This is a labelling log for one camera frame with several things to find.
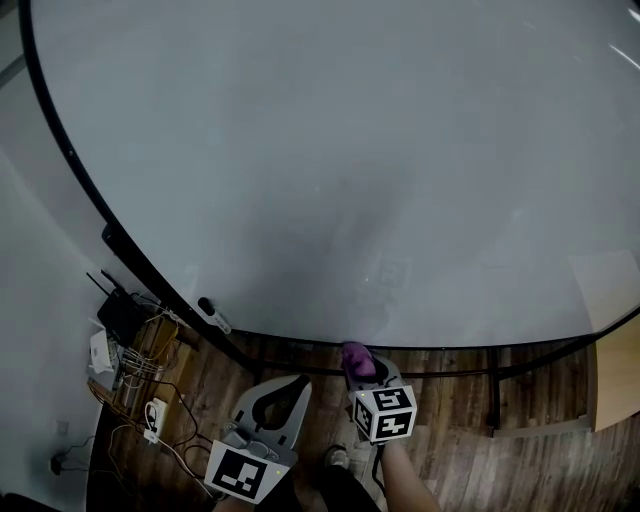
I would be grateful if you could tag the light wooden table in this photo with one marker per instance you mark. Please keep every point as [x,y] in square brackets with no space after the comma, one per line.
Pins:
[620,380]

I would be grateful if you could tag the stack of cardboard boxes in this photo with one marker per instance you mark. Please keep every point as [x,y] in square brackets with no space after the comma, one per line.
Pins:
[160,345]

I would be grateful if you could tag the white power strip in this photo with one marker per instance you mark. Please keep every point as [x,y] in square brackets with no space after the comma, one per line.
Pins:
[159,412]

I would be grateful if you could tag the white whiteboard marker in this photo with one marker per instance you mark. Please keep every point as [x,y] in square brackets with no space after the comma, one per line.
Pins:
[215,316]

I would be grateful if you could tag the grey sneaker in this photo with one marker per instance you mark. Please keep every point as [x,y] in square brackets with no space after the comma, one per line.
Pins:
[336,456]

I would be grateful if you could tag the black router with antennas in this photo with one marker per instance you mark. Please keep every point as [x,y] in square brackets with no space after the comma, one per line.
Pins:
[120,315]

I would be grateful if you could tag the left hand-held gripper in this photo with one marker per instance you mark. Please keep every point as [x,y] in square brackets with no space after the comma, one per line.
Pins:
[235,472]

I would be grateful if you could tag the white wall socket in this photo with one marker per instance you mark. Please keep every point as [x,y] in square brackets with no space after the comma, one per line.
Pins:
[62,426]

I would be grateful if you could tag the person's black trousers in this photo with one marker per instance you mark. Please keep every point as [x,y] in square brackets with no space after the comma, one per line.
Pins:
[340,492]

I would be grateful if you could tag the white network device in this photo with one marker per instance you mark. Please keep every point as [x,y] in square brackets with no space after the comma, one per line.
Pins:
[101,356]

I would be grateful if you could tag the purple microfibre cloth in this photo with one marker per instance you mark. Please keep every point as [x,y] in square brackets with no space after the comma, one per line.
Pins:
[357,360]

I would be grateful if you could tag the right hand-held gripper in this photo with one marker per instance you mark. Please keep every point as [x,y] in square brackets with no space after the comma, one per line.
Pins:
[385,415]

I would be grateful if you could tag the large whiteboard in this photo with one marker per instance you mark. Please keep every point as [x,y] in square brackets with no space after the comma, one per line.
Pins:
[320,150]

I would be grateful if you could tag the person's right forearm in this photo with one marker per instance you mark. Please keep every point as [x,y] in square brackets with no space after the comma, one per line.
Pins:
[405,480]

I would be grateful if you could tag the black plug adapter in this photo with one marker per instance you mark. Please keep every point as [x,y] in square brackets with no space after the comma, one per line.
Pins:
[57,465]

